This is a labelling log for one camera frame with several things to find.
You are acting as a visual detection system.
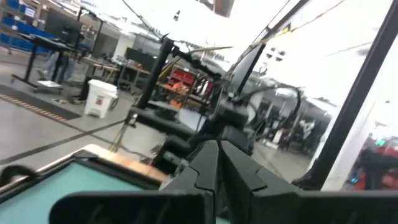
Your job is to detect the black striped floor mat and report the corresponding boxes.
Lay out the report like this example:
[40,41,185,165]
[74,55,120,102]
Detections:
[0,83,82,122]

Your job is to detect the person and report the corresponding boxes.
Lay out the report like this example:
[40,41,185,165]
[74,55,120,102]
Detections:
[37,49,77,84]

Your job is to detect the white lidded waste bin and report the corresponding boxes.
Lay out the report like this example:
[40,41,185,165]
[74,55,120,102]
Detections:
[83,78,119,119]

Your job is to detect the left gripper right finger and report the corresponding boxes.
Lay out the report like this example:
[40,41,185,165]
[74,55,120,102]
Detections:
[220,140,301,224]

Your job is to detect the black tube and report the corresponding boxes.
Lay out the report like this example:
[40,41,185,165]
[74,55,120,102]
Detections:
[135,37,175,110]

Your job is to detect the black clamp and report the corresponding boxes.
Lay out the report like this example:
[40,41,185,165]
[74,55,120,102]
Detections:
[0,164,40,189]

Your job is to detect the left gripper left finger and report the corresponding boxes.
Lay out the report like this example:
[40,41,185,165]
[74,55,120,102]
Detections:
[161,139,221,224]

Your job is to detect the red background machine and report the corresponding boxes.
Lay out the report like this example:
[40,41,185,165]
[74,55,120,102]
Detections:
[349,136,398,191]

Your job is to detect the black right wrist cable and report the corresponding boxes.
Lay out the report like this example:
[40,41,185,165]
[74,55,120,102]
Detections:
[236,84,303,134]

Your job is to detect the black computer monitor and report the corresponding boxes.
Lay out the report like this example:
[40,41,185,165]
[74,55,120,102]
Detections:
[44,7,84,44]

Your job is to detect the red storage bins rack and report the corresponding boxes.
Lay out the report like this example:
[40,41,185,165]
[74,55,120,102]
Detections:
[169,65,198,87]

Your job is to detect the yellow cable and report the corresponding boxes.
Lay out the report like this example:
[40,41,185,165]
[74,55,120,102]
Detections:
[108,119,134,153]

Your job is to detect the blue storage shelves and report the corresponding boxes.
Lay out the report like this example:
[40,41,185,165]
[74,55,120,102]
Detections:
[0,0,57,54]

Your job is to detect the black standing desk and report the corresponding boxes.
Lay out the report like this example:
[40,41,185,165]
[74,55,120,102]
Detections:
[11,32,85,94]

